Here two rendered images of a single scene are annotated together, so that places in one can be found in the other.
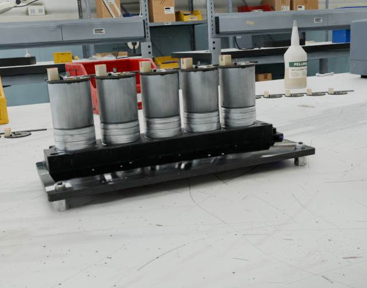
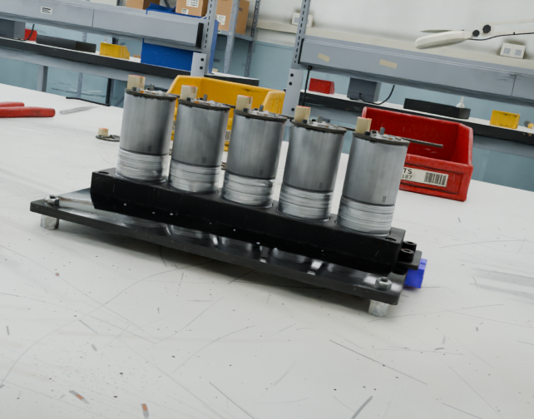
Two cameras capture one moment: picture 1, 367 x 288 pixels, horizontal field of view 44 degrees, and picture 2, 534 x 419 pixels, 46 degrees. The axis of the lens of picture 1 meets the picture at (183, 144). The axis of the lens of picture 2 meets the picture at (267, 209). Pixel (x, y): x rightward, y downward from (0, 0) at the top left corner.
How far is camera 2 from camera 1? 0.18 m
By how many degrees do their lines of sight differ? 36
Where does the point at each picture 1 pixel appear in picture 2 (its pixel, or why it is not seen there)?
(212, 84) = (317, 152)
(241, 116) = (353, 213)
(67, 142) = (120, 164)
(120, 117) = (182, 155)
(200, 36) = not seen: outside the picture
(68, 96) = (131, 110)
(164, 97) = (243, 148)
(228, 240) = (54, 314)
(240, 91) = (360, 175)
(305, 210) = (206, 342)
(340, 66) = not seen: outside the picture
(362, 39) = not seen: outside the picture
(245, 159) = (274, 263)
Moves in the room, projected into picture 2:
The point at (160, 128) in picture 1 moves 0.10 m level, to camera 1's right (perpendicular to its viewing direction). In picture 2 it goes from (229, 187) to (432, 254)
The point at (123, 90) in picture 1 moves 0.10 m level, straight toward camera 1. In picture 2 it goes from (194, 122) to (0, 119)
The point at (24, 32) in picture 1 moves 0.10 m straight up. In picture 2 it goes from (462, 74) to (469, 47)
